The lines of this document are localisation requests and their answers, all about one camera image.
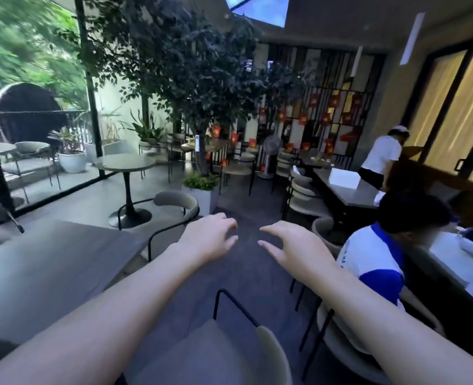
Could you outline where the person's right hand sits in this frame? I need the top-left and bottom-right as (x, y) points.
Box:
(258, 221), (338, 284)

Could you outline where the person's left hand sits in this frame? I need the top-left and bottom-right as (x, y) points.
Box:
(175, 213), (239, 274)

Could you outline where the person's right forearm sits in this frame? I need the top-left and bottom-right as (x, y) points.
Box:
(292, 257), (473, 385)

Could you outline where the person's left forearm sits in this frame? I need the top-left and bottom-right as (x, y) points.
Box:
(0, 244), (194, 385)

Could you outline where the white square planter with greenery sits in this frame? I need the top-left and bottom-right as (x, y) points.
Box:
(181, 172), (220, 218)

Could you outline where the row of beige chairs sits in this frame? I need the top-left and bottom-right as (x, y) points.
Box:
(272, 150), (335, 221)

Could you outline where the long grey table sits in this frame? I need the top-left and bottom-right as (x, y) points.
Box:
(312, 167), (386, 221)

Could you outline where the white paper box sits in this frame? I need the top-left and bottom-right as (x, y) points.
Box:
(328, 168), (361, 190)

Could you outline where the white standing fan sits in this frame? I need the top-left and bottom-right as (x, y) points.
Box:
(256, 135), (284, 179)

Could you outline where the leafy plant in white planter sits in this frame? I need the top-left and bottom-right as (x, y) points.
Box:
(126, 109), (166, 152)

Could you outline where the group of red flags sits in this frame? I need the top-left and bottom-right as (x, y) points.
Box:
(206, 92), (363, 167)

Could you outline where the black slatted partition screen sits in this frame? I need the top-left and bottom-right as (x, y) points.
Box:
(256, 42), (386, 169)

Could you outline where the dark rectangular table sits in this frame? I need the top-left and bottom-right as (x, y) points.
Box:
(0, 219), (150, 346)

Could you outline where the potted plant in white pot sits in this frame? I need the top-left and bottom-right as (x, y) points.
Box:
(47, 126), (88, 174)

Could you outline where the large indoor tree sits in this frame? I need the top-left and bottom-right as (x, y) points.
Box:
(58, 0), (317, 177)

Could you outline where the white table top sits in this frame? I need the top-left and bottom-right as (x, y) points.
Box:
(428, 230), (473, 313)

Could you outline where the long white ceiling lamp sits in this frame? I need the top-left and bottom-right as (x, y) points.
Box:
(350, 45), (364, 78)
(399, 12), (426, 67)

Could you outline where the grey outdoor chair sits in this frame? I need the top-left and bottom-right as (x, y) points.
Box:
(0, 141), (61, 203)

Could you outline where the black metal railing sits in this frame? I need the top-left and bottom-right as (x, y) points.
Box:
(0, 109), (93, 147)

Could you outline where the black framed sliding door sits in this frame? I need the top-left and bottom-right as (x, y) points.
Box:
(401, 34), (473, 229)

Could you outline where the skylight window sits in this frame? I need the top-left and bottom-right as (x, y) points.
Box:
(224, 0), (291, 28)

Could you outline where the round pedestal table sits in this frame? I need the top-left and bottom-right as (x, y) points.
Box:
(95, 153), (157, 230)

